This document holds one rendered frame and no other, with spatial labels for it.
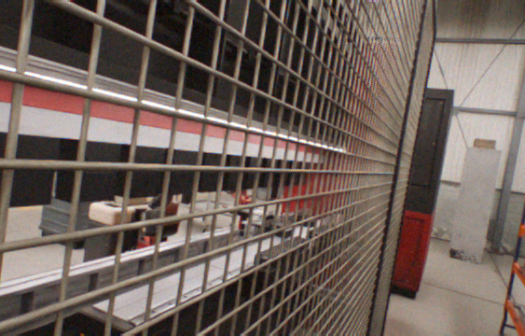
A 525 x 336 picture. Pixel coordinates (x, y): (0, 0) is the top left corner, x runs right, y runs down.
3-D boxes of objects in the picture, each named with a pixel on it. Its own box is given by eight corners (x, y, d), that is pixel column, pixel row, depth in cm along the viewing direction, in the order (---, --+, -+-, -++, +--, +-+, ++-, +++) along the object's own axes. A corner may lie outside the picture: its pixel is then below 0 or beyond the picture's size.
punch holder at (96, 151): (93, 194, 117) (100, 139, 116) (114, 200, 113) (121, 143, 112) (48, 197, 103) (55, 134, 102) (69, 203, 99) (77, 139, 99)
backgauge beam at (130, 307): (333, 226, 294) (335, 213, 293) (351, 231, 288) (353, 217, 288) (71, 356, 84) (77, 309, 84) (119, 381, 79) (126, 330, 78)
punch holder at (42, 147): (29, 198, 98) (37, 133, 97) (52, 204, 95) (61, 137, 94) (-36, 202, 85) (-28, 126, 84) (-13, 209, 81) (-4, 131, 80)
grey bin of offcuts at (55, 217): (94, 229, 507) (102, 174, 503) (128, 240, 481) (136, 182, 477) (35, 237, 435) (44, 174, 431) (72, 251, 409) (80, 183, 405)
